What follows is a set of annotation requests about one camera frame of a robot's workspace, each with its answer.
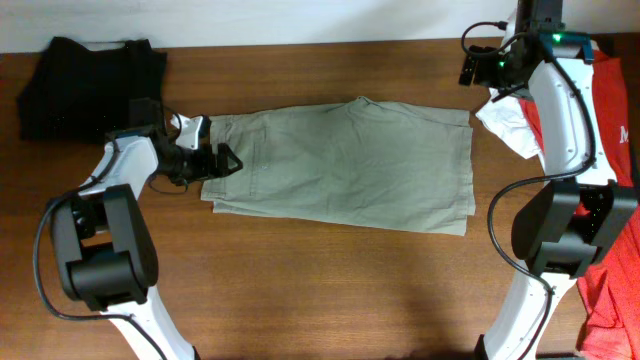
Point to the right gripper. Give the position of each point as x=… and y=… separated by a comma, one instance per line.
x=482, y=71

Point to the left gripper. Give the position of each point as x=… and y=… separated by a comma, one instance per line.
x=202, y=168

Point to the khaki green shorts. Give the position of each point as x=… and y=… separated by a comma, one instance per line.
x=387, y=165

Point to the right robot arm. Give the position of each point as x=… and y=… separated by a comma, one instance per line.
x=573, y=221

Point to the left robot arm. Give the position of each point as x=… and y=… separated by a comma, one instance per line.
x=104, y=252

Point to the white garment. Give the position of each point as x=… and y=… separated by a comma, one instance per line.
x=505, y=119

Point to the black folded garment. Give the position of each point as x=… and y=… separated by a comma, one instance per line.
x=76, y=94

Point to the red t-shirt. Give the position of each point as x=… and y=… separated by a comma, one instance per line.
x=610, y=290

